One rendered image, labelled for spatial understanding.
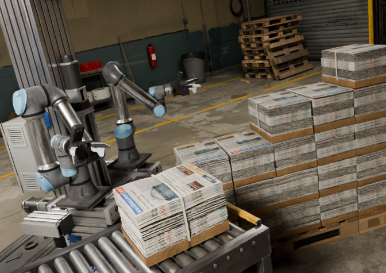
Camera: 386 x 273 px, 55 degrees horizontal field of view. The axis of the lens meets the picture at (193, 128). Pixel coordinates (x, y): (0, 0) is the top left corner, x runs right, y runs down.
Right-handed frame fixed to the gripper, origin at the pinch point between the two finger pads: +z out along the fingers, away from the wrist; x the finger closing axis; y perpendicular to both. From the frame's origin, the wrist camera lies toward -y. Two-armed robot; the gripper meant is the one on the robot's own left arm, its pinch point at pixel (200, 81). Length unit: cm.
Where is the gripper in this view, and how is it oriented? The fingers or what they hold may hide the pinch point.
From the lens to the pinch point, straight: 254.0
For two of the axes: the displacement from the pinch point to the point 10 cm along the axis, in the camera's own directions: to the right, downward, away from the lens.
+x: 0.9, 4.1, -9.1
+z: 9.8, -1.7, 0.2
